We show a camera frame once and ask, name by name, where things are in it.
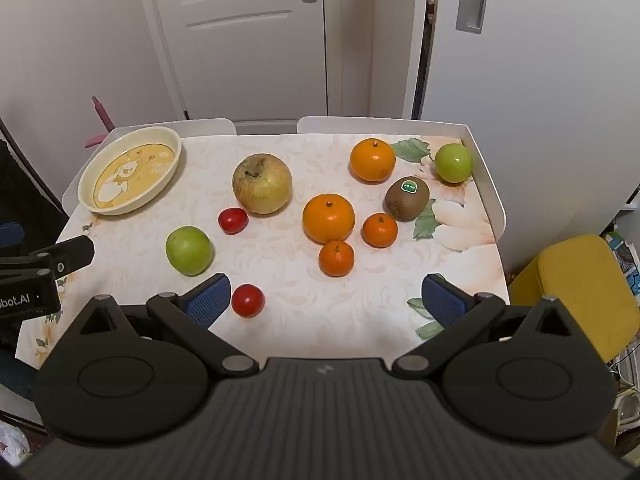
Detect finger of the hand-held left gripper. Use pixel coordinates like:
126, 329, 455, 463
0, 236, 96, 282

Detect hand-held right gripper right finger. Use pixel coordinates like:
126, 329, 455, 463
391, 274, 582, 380

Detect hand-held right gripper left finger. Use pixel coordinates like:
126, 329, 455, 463
65, 274, 260, 379

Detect green apple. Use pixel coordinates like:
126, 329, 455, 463
434, 143, 474, 184
165, 226, 214, 277

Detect red cherry tomato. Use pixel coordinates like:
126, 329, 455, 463
231, 283, 266, 319
217, 207, 249, 235

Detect small mandarin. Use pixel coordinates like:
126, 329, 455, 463
362, 213, 399, 249
319, 240, 355, 278

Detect yellow bear print plate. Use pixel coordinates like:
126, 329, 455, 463
77, 126, 183, 216

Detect brown kiwi with green sticker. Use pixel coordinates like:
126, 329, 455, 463
383, 176, 430, 222

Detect large yellowish apple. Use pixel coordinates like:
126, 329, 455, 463
232, 153, 293, 216

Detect large orange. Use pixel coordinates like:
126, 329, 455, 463
302, 193, 356, 244
349, 138, 397, 183

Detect yellow stool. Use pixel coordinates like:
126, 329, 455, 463
507, 234, 640, 363

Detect white plastic bag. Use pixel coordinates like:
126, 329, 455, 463
0, 420, 32, 466

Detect colourful clutter pile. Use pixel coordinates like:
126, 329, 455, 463
600, 220, 640, 311

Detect white refrigerator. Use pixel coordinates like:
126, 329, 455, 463
417, 0, 640, 266

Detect white panelled door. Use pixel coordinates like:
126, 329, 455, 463
132, 0, 331, 123

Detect black frame furniture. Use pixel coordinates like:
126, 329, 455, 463
0, 117, 68, 261

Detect pink handled mop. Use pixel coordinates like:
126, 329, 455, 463
91, 96, 117, 133

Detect white cables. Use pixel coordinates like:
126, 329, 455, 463
606, 337, 640, 401

